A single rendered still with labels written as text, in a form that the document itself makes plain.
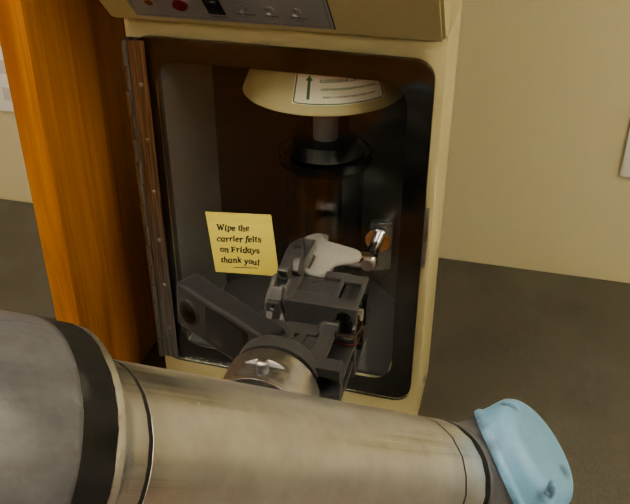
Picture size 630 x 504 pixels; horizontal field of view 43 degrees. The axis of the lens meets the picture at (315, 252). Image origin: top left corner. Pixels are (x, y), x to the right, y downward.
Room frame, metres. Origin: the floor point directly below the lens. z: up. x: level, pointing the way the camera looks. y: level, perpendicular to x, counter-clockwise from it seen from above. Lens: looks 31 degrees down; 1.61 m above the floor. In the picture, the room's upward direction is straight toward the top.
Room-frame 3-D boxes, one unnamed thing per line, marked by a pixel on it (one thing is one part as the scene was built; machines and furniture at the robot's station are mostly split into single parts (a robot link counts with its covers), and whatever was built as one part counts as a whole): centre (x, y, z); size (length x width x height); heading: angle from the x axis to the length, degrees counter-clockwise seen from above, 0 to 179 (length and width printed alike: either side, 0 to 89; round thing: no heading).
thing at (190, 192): (0.74, 0.04, 1.19); 0.30 x 0.01 x 0.40; 74
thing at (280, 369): (0.47, 0.04, 1.20); 0.08 x 0.05 x 0.08; 75
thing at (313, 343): (0.54, 0.01, 1.20); 0.12 x 0.09 x 0.08; 165
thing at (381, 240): (0.70, -0.02, 1.20); 0.10 x 0.05 x 0.03; 74
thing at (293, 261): (0.61, 0.02, 1.22); 0.09 x 0.02 x 0.05; 165
